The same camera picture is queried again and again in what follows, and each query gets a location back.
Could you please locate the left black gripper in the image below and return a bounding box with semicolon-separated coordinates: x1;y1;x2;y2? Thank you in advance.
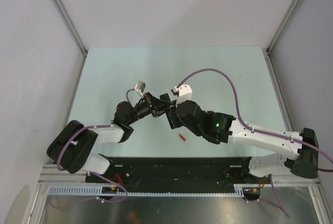
126;91;171;125

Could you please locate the black remote control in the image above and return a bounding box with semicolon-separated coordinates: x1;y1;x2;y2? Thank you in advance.
159;93;175;119

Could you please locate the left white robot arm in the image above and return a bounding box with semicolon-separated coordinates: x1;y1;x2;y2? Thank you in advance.
46;93;175;182

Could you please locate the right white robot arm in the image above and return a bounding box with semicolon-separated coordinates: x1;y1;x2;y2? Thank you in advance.
166;100;318;183

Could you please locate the red orange AAA battery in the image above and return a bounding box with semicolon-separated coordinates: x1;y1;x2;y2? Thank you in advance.
178;133;186;141

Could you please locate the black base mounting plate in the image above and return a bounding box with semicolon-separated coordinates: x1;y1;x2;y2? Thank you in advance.
53;156;274;193

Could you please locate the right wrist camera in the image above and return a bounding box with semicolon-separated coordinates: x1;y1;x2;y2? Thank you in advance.
171;84;193;106

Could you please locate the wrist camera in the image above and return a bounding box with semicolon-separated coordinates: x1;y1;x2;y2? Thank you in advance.
171;84;193;106
134;81;146;98

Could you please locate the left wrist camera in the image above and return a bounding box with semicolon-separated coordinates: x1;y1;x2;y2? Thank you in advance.
134;81;146;98

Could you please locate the right aluminium frame post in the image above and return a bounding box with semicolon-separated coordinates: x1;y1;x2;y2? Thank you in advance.
265;0;318;56

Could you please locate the aluminium frame post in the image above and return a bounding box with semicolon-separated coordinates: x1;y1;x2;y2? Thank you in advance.
39;0;88;57
265;0;318;56

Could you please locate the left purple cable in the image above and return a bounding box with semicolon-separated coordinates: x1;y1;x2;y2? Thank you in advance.
49;88;146;208

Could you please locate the purple cable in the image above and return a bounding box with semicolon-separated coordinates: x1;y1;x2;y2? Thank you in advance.
49;88;146;208
176;68;333;218

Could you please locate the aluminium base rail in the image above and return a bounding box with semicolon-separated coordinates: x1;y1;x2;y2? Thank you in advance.
38;164;321;187

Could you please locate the white slotted cable duct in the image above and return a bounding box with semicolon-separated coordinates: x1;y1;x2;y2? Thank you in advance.
47;185;259;197

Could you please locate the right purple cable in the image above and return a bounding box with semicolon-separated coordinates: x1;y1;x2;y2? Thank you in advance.
176;68;333;218

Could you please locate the left aluminium frame post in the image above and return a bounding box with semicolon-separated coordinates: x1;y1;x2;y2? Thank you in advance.
39;0;88;57

